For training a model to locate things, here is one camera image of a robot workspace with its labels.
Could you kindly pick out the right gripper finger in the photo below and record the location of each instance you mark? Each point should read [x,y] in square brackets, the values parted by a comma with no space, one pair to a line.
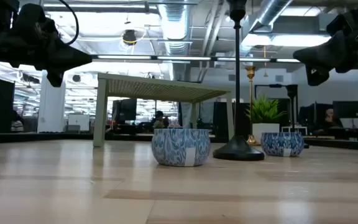
[328,46]
[317,70]

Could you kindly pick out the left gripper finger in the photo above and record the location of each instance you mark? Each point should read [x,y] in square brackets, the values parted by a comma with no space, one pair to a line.
[54,70]
[51,43]

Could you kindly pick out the medium black candlestick holder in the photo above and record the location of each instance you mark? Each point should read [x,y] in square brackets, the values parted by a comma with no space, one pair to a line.
[291,90]

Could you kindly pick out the tall gold candlestick holder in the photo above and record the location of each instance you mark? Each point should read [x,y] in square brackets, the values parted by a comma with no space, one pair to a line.
[250,73]

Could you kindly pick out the tall black candlestick holder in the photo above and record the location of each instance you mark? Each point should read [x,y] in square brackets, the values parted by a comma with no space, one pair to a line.
[238,149]

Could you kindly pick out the person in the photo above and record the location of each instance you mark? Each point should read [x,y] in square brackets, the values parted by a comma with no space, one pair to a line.
[329,115]
[17,126]
[158,115]

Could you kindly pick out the black background monitor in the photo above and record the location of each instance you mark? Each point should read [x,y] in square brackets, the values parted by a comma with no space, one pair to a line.
[348,109]
[124,110]

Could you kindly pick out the gold hanging ceiling pendant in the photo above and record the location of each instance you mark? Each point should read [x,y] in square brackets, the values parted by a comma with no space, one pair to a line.
[265,74]

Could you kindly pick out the white cabinet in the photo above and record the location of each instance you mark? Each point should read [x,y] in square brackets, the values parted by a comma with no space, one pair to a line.
[78,122]

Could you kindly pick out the small white side table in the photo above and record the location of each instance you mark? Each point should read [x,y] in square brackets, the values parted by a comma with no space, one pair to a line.
[300,127]

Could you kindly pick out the green plant in white pot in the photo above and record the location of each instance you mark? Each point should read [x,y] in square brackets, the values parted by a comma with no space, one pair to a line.
[264,112]

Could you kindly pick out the green perforated metal riser table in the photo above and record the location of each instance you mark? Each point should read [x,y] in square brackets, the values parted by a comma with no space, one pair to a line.
[154,88]

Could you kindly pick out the black round wall speaker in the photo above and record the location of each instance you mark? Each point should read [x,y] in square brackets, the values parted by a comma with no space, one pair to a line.
[76,78]

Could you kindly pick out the black rectangular stand frame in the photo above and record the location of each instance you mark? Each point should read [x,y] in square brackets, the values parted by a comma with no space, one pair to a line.
[275,85]

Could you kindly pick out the black ceiling-mounted camera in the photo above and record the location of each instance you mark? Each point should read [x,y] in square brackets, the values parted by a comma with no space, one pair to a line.
[129,36]

